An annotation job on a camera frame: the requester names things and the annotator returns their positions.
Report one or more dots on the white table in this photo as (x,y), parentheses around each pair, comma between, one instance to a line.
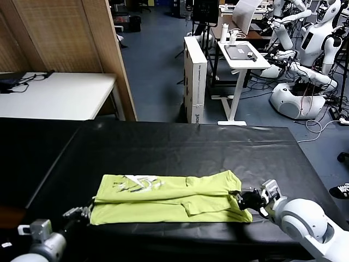
(54,95)

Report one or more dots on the grey laptop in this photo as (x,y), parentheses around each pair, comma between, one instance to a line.
(237,53)

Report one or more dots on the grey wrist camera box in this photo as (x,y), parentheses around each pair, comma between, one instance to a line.
(41,229)
(271,189)

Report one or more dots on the white rounded robot base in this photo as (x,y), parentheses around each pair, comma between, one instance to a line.
(270,72)

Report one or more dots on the tall white cardboard box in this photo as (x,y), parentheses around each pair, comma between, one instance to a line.
(196,82)

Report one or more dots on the black chair caster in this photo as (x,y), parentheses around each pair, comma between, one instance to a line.
(344,157)

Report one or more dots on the white curved panel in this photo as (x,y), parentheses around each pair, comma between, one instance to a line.
(244,16)

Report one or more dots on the small black device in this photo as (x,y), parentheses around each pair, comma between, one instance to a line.
(252,56)

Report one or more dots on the tall white bottle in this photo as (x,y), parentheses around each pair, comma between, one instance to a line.
(224,34)

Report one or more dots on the black white sneaker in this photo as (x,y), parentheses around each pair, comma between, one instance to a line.
(340,191)

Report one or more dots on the black storage bin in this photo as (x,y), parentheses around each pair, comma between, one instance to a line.
(135,24)

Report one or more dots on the wooden partition screen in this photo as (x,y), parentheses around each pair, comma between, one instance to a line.
(68,35)

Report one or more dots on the white humanoid robot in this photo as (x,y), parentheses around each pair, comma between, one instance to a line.
(313,46)
(283,36)

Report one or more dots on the small white cup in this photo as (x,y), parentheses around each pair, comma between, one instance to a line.
(232,38)

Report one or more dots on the white height-adjustable desk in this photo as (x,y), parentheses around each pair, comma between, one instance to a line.
(245,64)

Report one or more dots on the white floor power strip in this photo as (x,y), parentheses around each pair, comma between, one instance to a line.
(344,120)

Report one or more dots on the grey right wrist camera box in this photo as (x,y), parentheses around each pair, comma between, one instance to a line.
(271,189)

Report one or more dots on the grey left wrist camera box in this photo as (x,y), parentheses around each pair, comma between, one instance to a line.
(41,229)

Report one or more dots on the black tripod stand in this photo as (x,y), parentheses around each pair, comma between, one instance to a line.
(342,90)
(182,51)

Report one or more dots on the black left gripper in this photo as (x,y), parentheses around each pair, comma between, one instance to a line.
(73,225)

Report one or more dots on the black monitor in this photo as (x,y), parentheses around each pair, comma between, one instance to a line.
(205,12)

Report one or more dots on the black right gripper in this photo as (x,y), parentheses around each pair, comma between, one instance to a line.
(253,202)

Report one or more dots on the lime green t-shirt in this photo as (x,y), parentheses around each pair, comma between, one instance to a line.
(163,202)

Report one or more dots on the black power strip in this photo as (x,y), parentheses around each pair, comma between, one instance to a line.
(49,73)

